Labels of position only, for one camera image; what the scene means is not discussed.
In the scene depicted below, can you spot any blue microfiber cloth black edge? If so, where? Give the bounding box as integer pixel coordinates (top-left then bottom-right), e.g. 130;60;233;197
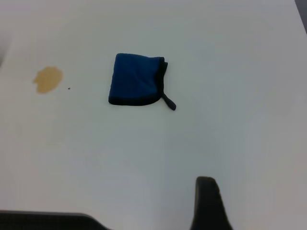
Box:
107;53;177;112

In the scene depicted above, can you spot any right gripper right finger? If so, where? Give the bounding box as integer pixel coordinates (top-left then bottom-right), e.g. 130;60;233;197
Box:
189;176;234;230

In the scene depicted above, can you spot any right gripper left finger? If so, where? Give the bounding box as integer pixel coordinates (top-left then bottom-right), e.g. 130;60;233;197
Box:
0;210;110;230

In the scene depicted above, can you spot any brown coffee spill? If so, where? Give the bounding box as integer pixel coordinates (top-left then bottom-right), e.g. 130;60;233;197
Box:
32;66;64;94

